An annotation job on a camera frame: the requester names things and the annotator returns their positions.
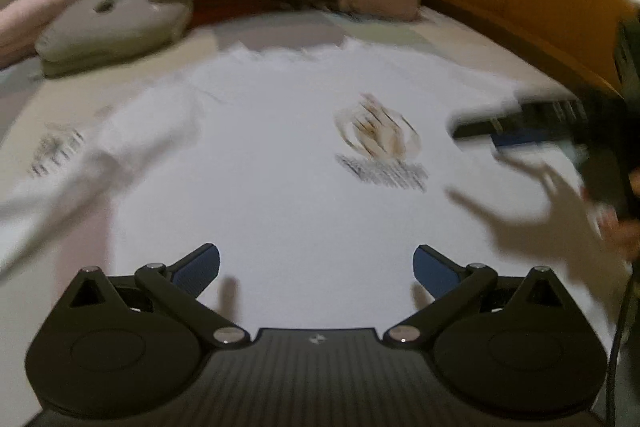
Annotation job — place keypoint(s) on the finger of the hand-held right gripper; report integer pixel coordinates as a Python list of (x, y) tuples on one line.
[(525, 119)]

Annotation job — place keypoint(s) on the white printed t-shirt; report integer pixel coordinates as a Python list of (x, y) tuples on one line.
[(280, 187)]

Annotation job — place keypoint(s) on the person's right hand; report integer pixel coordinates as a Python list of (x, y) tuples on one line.
[(625, 237)]

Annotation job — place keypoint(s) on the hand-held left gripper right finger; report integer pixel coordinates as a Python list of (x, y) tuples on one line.
[(435, 269)]

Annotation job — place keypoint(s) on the grey round cushion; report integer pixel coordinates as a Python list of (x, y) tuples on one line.
[(110, 27)]

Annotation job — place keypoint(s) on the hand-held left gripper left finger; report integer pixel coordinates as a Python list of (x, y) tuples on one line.
[(197, 269)]

